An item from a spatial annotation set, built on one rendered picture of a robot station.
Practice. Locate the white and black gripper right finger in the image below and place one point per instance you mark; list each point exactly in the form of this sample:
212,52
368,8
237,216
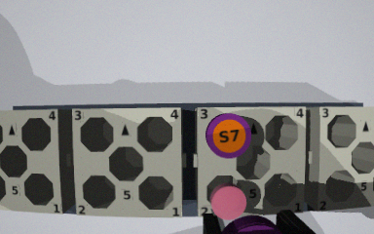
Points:
289,223

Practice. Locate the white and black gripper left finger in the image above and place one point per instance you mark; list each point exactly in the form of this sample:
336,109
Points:
211,224

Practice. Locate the beige bucket adapter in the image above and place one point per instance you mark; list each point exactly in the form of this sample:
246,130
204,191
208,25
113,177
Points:
275,168
145,161
335,177
48,162

